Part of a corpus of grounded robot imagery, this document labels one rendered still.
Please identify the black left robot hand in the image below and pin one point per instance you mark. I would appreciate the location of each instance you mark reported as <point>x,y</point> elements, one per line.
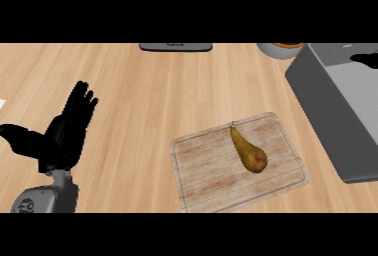
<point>64,133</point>

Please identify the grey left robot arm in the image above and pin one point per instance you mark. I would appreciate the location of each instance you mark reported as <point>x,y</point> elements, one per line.
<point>49,196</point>

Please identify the pale wooden cutting board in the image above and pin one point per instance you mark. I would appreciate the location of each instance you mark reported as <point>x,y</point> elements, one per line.
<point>212,173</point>

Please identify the grey open box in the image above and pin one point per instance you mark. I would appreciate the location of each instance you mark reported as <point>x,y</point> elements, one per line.
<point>334,110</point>

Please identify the dark grey flat appliance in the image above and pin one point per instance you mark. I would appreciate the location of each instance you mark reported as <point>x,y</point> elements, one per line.
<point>175,47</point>

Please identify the yellow-brown pear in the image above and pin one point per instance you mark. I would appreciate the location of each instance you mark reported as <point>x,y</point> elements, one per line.
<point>252,155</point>

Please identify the pale grey round pot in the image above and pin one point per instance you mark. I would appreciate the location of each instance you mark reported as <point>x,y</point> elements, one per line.
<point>281,53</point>

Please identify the orange food in pot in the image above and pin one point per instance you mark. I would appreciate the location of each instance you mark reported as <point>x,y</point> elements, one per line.
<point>289,45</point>

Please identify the black irregular object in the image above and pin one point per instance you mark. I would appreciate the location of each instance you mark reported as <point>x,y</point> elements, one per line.
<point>367,60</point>

